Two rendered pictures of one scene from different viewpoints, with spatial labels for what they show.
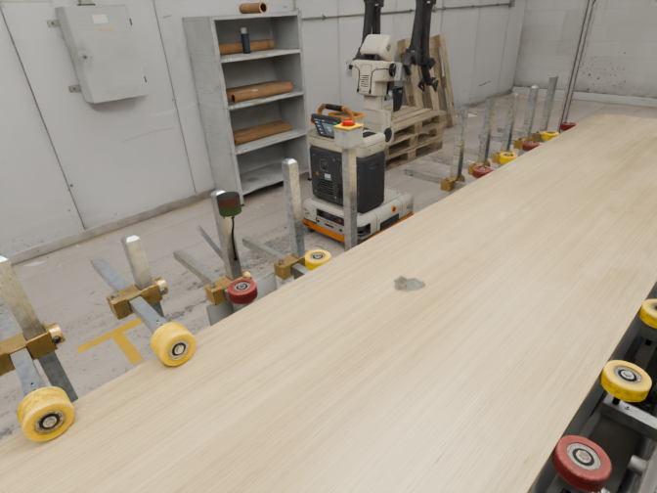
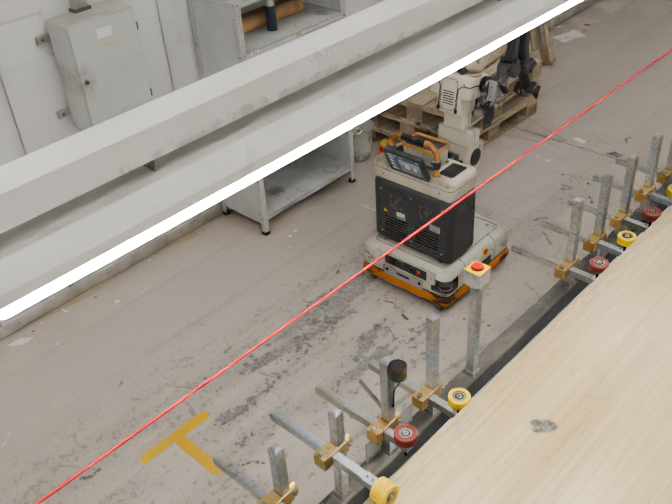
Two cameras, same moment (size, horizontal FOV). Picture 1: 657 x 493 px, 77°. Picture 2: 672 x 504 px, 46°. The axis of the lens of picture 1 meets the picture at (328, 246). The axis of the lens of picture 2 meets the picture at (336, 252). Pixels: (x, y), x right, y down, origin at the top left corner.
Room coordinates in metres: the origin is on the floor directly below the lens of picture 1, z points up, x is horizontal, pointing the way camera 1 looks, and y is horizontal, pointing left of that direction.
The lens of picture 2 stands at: (-0.83, 0.50, 2.94)
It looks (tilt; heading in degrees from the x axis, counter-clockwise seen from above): 35 degrees down; 358
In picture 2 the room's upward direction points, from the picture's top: 4 degrees counter-clockwise
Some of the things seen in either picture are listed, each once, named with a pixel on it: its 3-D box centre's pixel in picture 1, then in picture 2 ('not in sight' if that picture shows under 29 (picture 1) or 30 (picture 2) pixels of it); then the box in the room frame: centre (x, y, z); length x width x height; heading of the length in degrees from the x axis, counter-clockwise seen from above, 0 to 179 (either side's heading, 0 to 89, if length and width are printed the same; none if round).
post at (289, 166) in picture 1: (295, 229); (432, 365); (1.23, 0.10, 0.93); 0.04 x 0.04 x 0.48; 42
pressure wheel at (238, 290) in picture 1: (244, 301); (405, 442); (0.95, 0.25, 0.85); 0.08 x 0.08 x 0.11
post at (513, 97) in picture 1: (506, 139); (625, 199); (2.24, -1.00, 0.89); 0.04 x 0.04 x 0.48; 42
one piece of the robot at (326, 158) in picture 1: (349, 160); (427, 194); (2.94, -0.19, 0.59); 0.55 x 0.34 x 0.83; 43
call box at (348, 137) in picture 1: (348, 136); (476, 276); (1.40, -0.09, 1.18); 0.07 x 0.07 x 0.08; 42
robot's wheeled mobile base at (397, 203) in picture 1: (358, 209); (436, 248); (3.01, -0.25, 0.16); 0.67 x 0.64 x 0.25; 133
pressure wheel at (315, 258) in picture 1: (319, 270); (458, 406); (1.09, 0.03, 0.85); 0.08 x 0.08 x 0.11
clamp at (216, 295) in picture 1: (230, 286); (385, 426); (1.04, 0.30, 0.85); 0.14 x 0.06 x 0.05; 132
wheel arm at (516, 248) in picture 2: (442, 181); (555, 264); (1.91, -0.57, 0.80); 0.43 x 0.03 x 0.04; 42
